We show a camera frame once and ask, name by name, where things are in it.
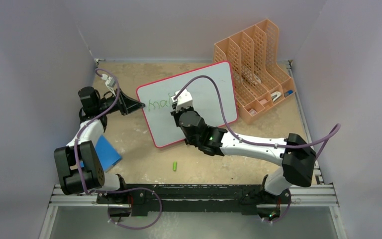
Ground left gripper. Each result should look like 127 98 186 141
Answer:
97 89 145 116

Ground pink framed whiteboard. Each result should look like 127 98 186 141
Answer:
136 61 238 148

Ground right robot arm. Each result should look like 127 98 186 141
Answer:
171 107 316 203

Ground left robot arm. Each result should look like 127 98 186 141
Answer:
54 87 145 204

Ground blue book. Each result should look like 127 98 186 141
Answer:
77 133 122 172

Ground black base bar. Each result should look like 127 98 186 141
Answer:
97 184 290 217

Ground orange file organizer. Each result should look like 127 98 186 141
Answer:
212 19 296 124

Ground white stapler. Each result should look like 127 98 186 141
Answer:
271 91 282 102

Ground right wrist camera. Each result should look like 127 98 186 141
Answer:
171 89 193 112

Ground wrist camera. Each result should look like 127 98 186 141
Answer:
101 74 116 95
171 89 193 112

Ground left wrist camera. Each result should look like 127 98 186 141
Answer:
101 74 116 95

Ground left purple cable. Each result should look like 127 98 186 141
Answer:
73 67 121 195

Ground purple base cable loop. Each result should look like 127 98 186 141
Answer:
106 187 163 231

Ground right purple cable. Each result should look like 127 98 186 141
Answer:
173 75 342 161

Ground aluminium frame rail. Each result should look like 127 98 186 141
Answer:
39 184 347 239

